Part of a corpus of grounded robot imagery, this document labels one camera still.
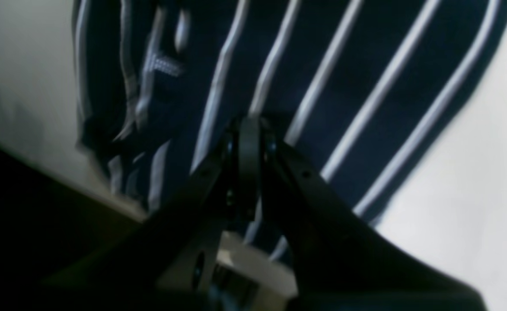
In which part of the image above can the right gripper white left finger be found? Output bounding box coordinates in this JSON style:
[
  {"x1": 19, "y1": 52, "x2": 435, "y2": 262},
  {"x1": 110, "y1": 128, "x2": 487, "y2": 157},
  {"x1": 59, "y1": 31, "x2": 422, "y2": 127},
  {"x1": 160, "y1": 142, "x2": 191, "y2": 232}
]
[{"x1": 46, "y1": 121, "x2": 242, "y2": 295}]

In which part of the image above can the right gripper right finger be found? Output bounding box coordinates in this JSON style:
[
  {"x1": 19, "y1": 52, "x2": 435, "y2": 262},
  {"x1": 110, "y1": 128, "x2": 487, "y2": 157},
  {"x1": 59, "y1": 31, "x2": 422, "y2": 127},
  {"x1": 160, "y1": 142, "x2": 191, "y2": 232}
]
[{"x1": 260, "y1": 122, "x2": 482, "y2": 303}]

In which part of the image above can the navy white striped t-shirt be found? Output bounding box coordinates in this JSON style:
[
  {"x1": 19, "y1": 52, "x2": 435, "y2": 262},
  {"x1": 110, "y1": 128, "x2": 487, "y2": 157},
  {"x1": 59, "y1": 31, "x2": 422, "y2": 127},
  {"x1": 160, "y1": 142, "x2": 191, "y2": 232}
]
[{"x1": 72, "y1": 0, "x2": 507, "y2": 264}]

